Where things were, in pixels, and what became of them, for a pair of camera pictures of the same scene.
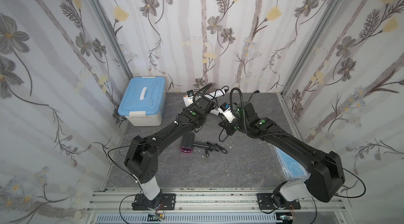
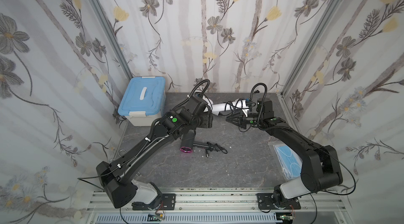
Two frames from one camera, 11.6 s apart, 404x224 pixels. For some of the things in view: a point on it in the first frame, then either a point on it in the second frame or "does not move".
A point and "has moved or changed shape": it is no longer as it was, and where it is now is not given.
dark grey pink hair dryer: [188, 142] does not move
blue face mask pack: [292, 168] does not move
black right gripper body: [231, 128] → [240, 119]
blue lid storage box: [143, 100] does not move
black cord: [221, 116] has moved or changed shape
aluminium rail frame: [314, 203] does not move
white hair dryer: [215, 93] has moved or changed shape
